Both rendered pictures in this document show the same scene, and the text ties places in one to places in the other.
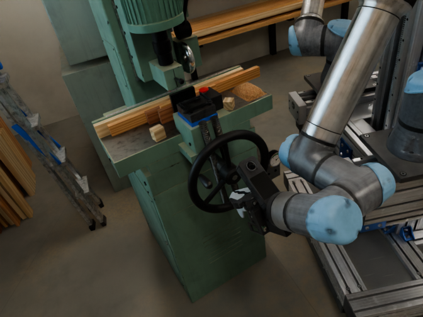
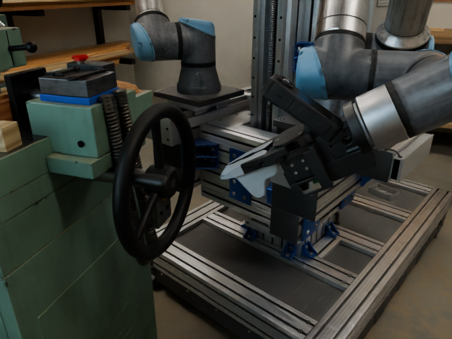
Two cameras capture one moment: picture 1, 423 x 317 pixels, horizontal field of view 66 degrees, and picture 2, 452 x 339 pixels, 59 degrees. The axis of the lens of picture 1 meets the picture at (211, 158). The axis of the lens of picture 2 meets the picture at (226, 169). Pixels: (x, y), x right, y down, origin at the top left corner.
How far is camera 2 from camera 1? 54 cm
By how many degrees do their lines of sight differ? 43
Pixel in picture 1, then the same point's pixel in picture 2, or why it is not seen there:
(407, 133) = not seen: hidden behind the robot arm
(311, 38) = (167, 34)
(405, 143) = (332, 107)
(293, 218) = (422, 97)
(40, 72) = not seen: outside the picture
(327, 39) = (185, 34)
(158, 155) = (13, 178)
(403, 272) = (330, 288)
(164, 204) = (25, 294)
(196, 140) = (98, 130)
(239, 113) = not seen: hidden behind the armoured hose
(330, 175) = (398, 62)
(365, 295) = (320, 329)
